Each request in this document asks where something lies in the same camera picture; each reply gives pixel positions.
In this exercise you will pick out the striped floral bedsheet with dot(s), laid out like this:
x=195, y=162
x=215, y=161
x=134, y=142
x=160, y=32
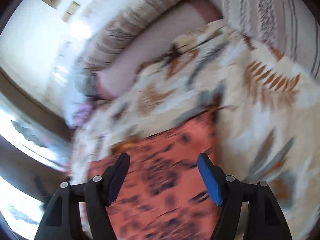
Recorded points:
x=288, y=26

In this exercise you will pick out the cream leaf-print blanket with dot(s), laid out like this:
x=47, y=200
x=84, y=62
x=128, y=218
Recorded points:
x=267, y=110

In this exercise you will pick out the orange floral garment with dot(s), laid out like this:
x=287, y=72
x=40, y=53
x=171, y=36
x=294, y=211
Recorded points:
x=163, y=195

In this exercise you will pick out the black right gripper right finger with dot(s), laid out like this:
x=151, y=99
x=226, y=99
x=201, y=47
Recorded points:
x=265, y=219

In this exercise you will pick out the pink bolster pillow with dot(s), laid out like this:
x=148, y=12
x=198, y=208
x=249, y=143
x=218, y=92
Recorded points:
x=152, y=43

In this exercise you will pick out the purple small cloth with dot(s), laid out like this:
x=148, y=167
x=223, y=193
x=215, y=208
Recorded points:
x=82, y=114

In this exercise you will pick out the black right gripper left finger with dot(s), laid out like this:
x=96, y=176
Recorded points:
x=61, y=219

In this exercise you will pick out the striped beige pillow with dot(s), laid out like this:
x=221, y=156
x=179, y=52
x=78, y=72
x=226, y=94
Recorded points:
x=105, y=46

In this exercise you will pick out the grey blue floral cloth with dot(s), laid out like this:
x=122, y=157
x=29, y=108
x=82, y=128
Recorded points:
x=80, y=88

